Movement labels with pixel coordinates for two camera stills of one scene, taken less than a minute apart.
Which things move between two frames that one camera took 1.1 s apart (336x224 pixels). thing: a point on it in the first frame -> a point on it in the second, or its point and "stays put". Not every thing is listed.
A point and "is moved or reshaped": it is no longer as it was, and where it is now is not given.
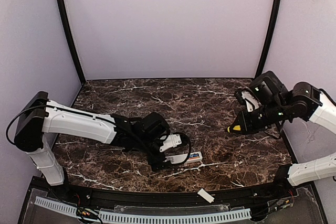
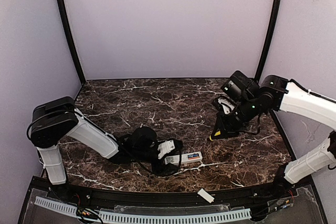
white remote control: [193, 157] stays put
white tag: [209, 198] stays put
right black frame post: [272, 25] stays put
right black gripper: [249, 121] -> [227, 123]
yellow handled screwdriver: [233, 128] is moved or reshaped
